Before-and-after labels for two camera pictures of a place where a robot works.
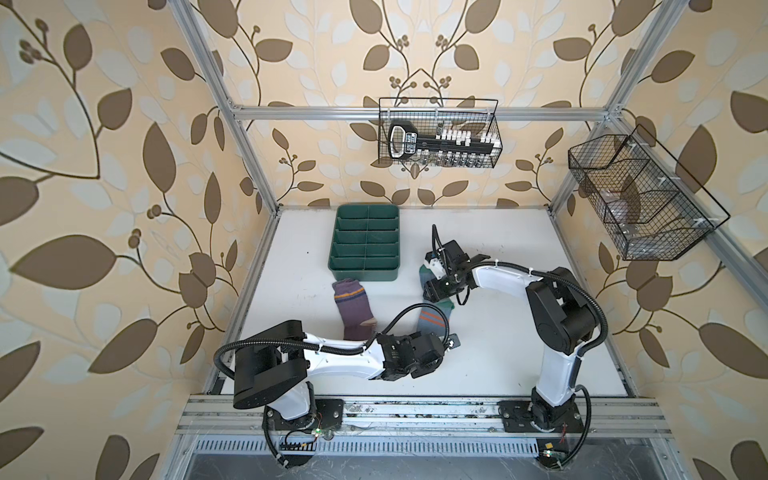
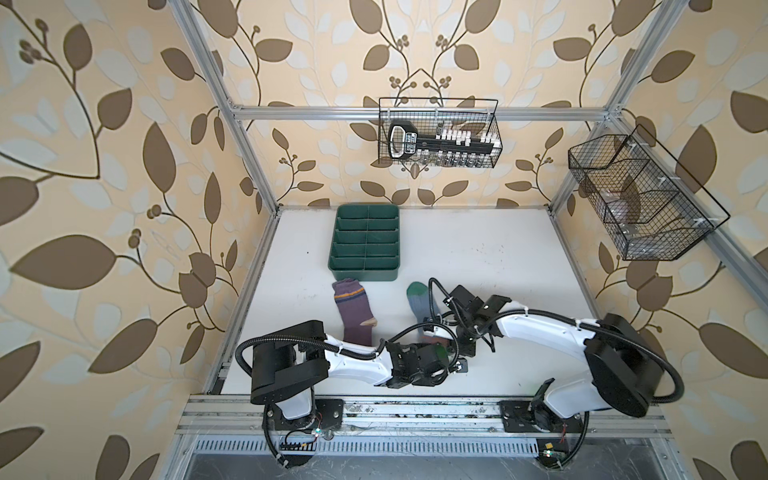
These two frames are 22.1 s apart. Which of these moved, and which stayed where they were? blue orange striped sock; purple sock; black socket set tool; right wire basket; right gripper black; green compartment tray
Moved: blue orange striped sock; right gripper black
Stayed: black socket set tool; right wire basket; green compartment tray; purple sock
